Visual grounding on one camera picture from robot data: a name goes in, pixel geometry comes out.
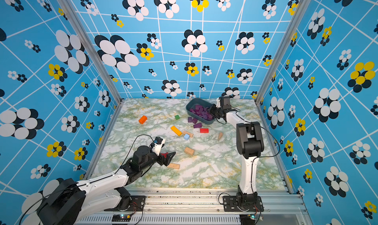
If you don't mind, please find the orange brick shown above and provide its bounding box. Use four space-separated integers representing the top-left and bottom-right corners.
139 115 148 124

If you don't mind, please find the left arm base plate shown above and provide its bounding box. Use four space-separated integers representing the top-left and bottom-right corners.
105 195 146 212

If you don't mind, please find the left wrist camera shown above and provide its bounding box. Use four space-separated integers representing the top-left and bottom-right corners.
152 145 163 156

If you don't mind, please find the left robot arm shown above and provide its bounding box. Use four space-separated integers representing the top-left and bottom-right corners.
36 137 176 225

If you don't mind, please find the natural wood square brick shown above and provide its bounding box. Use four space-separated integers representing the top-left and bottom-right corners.
184 147 195 156

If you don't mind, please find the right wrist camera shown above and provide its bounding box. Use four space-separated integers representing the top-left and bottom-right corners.
219 96 232 110

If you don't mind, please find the red flat brick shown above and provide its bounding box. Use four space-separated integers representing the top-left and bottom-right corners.
200 128 209 134

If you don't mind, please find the dark teal storage bin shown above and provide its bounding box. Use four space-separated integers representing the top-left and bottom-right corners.
186 98 215 125

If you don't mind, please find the engraved natural wood brick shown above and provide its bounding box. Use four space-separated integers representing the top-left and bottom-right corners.
183 131 194 138

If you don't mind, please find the aluminium front rail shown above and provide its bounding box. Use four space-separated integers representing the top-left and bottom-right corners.
76 188 312 225

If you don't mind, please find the natural wood brick front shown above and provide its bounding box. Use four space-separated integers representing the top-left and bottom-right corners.
167 163 180 170

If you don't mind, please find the yellow long brick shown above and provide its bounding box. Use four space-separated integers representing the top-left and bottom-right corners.
170 126 182 136

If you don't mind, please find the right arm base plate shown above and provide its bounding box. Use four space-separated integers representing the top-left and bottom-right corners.
221 195 264 213

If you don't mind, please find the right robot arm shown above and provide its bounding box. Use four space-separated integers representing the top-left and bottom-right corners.
210 105 264 211

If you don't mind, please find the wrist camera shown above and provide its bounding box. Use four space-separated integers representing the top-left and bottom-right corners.
152 145 163 156
219 96 232 110

